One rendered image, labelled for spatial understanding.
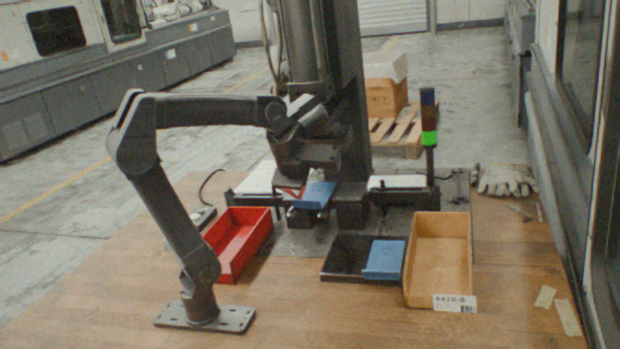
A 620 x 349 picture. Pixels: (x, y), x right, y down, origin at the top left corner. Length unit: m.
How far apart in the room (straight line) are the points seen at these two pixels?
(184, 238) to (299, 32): 0.49
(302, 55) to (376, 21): 9.41
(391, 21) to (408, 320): 9.66
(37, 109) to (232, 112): 5.53
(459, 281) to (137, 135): 0.65
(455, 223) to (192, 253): 0.58
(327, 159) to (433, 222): 0.32
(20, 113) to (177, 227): 5.37
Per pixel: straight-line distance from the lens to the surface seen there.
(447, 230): 1.14
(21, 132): 6.17
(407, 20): 10.37
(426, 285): 1.00
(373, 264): 1.03
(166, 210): 0.86
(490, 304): 0.97
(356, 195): 1.18
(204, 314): 0.97
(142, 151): 0.80
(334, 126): 1.14
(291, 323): 0.95
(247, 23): 11.50
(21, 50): 6.33
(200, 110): 0.83
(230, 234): 1.27
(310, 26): 1.07
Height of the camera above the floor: 1.51
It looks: 23 degrees down
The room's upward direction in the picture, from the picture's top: 8 degrees counter-clockwise
